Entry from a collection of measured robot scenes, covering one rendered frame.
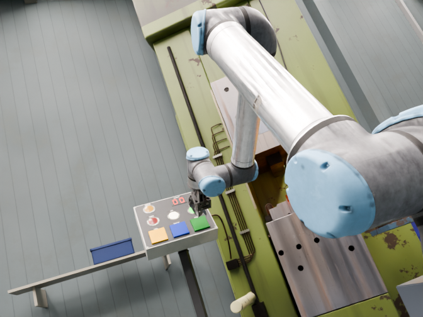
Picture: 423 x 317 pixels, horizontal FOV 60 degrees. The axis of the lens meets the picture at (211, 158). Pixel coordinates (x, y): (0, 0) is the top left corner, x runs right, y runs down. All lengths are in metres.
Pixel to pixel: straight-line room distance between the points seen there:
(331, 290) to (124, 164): 4.58
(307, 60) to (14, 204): 4.70
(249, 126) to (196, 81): 1.12
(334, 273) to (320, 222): 1.17
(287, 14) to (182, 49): 0.68
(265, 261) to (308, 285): 0.30
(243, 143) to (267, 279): 0.90
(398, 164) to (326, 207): 0.13
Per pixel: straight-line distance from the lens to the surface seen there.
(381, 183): 0.60
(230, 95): 2.07
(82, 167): 5.94
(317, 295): 1.78
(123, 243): 4.89
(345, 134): 0.63
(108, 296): 5.47
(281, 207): 1.85
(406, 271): 2.03
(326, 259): 1.78
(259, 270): 1.99
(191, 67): 2.38
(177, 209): 1.82
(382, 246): 2.01
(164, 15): 2.58
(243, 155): 1.33
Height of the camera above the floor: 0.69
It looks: 19 degrees up
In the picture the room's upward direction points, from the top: 19 degrees counter-clockwise
